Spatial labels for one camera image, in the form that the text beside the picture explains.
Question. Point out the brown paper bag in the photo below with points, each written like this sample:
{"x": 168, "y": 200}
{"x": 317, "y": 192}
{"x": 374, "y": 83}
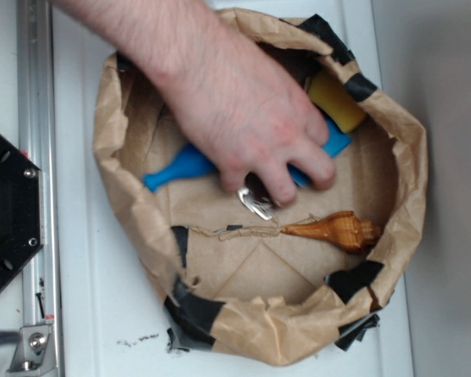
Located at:
{"x": 230, "y": 281}

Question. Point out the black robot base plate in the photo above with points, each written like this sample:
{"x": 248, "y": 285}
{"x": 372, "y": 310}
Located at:
{"x": 20, "y": 217}

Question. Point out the blue plastic bowling pin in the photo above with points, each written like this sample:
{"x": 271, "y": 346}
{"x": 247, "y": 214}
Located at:
{"x": 190, "y": 163}

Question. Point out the metal corner bracket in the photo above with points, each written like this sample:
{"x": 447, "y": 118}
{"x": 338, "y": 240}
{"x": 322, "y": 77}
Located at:
{"x": 35, "y": 354}

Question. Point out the yellow foam cylinder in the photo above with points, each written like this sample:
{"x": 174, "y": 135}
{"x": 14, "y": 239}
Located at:
{"x": 327, "y": 93}

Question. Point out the bare human hand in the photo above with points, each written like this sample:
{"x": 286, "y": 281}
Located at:
{"x": 247, "y": 114}

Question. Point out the blue rectangular block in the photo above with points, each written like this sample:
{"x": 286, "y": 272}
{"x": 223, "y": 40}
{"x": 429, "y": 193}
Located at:
{"x": 337, "y": 142}

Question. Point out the bare hairy forearm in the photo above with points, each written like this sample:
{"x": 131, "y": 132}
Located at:
{"x": 160, "y": 37}

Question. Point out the aluminium extrusion rail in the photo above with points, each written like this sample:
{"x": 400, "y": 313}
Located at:
{"x": 41, "y": 276}

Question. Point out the orange spiral seashell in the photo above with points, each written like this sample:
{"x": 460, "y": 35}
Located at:
{"x": 342, "y": 229}

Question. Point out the shiny foil object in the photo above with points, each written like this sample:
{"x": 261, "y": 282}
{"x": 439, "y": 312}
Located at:
{"x": 255, "y": 197}

